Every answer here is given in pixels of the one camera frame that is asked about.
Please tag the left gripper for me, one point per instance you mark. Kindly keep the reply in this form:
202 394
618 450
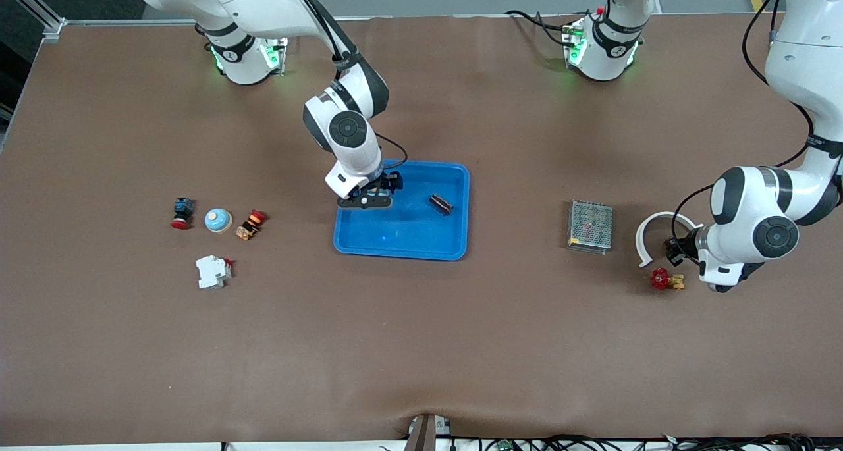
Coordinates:
687 245

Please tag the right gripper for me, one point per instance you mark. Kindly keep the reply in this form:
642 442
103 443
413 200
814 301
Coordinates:
385 182

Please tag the blue dome call bell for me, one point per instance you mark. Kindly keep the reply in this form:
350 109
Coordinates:
218 220

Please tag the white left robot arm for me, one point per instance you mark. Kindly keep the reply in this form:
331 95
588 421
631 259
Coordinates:
810 43

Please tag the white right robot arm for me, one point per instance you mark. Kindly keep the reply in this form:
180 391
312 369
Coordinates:
263 3

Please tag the blue plastic tray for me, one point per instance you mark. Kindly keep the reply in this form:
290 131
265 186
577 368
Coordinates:
408 237

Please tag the white curved plastic clip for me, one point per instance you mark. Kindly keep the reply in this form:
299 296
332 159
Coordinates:
649 224

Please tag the metal mesh power supply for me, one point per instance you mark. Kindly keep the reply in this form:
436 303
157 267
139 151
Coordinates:
590 227

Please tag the red orange emergency stop button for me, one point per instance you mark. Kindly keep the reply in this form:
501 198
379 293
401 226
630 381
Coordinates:
251 224

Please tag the brown table cover mat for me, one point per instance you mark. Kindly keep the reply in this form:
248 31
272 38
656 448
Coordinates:
421 339

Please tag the white circuit breaker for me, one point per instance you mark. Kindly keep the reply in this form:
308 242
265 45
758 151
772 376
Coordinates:
212 272

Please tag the red push button blue base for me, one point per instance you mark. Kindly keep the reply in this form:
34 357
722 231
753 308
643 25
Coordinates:
182 212

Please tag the metal table clamp bracket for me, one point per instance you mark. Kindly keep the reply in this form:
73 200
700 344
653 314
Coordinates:
425 434

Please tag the aluminium frame rail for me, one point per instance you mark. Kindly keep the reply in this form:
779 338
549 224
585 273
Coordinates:
54 29

